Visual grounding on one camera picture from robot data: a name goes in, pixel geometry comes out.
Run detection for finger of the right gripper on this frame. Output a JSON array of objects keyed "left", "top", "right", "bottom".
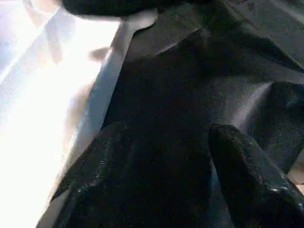
[{"left": 60, "top": 0, "right": 162, "bottom": 18}]

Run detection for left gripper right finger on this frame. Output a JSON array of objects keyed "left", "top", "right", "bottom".
[{"left": 208, "top": 122, "right": 304, "bottom": 228}]

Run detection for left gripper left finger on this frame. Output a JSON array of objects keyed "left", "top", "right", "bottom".
[{"left": 37, "top": 121, "right": 149, "bottom": 228}]

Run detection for white plastic table top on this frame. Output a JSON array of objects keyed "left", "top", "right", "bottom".
[{"left": 0, "top": 0, "right": 159, "bottom": 228}]

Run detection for black shiny mat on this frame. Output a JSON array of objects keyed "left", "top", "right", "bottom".
[{"left": 104, "top": 0, "right": 304, "bottom": 228}]

